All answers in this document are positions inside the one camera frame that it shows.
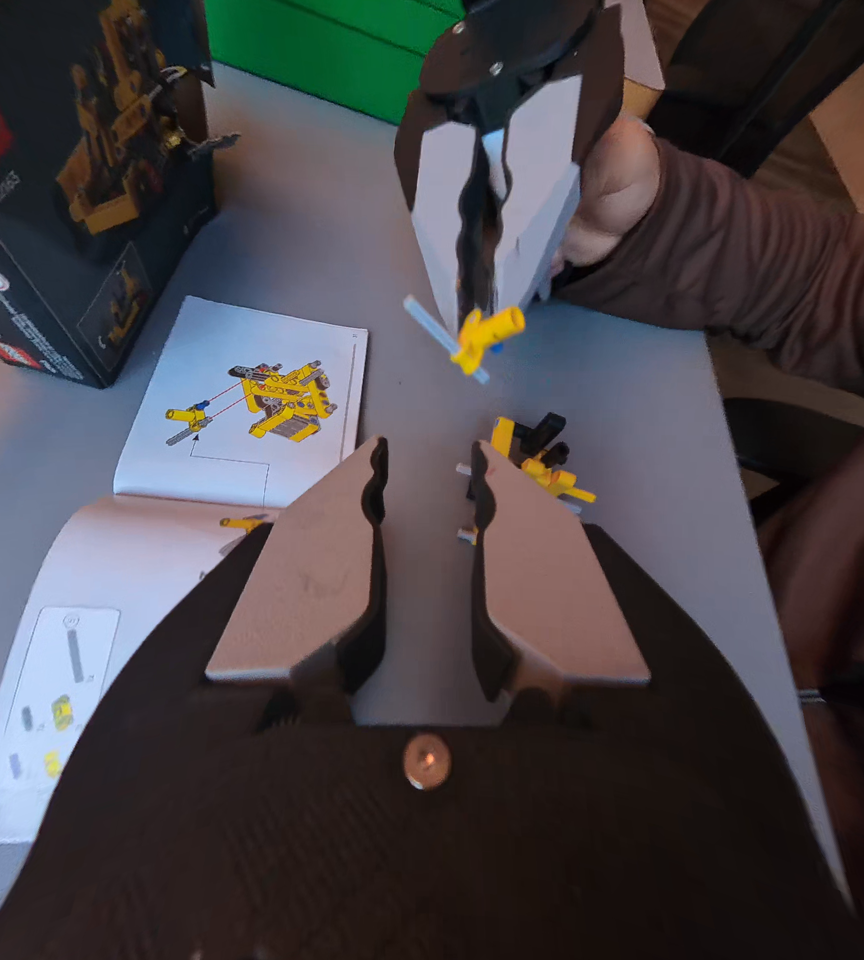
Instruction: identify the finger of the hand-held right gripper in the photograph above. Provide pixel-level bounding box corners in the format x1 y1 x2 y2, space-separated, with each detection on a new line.
484 75 583 310
411 122 489 325

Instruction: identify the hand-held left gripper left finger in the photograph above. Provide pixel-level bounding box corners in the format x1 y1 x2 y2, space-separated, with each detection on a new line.
205 436 389 695

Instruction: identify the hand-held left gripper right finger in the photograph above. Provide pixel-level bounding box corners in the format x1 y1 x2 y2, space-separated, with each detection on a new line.
471 441 652 702

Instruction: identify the yellow and black lego model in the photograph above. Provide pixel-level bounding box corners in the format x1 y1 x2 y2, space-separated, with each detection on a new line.
456 412 598 547

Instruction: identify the small yellow lego connector assembly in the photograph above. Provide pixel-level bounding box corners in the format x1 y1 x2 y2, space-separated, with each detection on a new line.
404 294 527 385

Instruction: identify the person's right forearm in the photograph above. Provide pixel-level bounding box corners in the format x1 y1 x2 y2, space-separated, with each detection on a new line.
552 138 864 410

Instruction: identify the open lego instruction booklet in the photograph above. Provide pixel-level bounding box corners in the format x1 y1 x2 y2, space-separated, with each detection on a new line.
0 296 370 846

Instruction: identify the dark lego set box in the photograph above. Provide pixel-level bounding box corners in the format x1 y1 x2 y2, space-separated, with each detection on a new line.
0 0 220 389

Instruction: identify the person's right hand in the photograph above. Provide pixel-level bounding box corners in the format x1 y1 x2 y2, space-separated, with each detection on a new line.
561 116 662 269

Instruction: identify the green box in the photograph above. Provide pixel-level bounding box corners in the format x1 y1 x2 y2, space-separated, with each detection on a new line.
203 0 472 126

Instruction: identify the black chair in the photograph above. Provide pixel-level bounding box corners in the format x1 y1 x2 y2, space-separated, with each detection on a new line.
723 396 864 522

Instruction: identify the person's leg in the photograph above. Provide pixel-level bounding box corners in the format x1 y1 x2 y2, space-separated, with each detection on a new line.
758 390 864 960

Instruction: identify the dark furniture frame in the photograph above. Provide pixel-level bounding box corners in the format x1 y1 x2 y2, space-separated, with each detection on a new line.
645 0 864 185

